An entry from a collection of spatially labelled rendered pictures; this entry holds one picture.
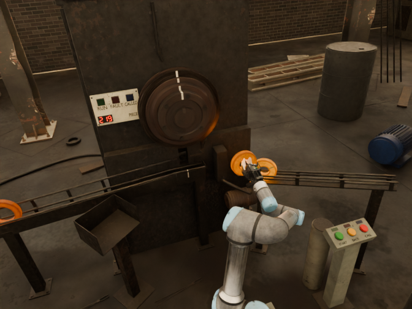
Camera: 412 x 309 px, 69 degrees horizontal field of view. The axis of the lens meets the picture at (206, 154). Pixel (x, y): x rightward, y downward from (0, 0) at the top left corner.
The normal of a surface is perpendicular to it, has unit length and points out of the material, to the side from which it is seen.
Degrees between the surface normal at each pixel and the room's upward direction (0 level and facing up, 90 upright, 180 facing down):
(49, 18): 90
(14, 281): 0
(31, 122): 90
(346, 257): 90
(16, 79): 90
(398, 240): 0
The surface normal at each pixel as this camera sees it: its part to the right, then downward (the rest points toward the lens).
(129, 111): 0.29, 0.49
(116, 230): -0.11, -0.81
